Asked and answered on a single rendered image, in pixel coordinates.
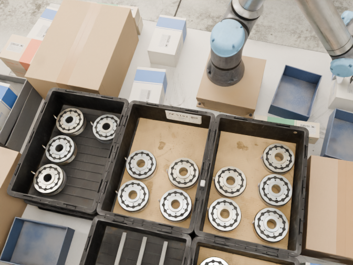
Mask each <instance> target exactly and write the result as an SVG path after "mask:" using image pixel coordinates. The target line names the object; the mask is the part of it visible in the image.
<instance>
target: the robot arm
mask: <svg viewBox="0 0 353 265"><path fill-rule="evenodd" d="M294 1H295V2H296V4H297V5H298V7H299V9H300V10H301V12H302V13H303V15H304V16H305V18H306V19H307V21H308V22H309V24H310V26H311V27H312V29H313V31H314V32H315V34H316V35H317V37H318V38H319V40H320V42H321V43H322V45H323V46H324V48H325V50H326V51H327V53H328V54H329V55H330V57H331V59H332V61H331V62H330V71H331V72H332V73H333V74H334V76H333V78H332V80H335V79H337V83H338V84H340V83H342V81H343V80H344V78H345V77H350V76H351V78H350V84H351V82H352V81H353V79H352V77H353V12H352V11H344V12H343V13H342V15H341V16H340V15H339V13H338V11H337V9H336V7H335V5H334V4H333V2H332V0H294ZM264 2H265V0H231V1H230V3H229V6H228V8H227V10H226V12H225V14H224V16H223V18H222V20H221V22H218V23H217V24H216V25H215V26H214V27H213V29H212V32H211V36H210V45H211V58H210V59H209V61H208V63H207V67H206V73H207V76H208V78H209V80H210V81H211V82H212V83H214V84H216V85H218V86H222V87H229V86H233V85H235V84H237V83H238V82H239V81H240V80H241V79H242V78H243V76H244V71H245V66H244V63H243V60H242V51H243V48H244V45H245V43H246V41H247V39H248V37H249V34H250V32H251V30H252V28H253V26H254V24H255V23H256V21H257V20H258V18H259V17H260V15H261V14H262V12H263V9H264V4H263V3H264Z"/></svg>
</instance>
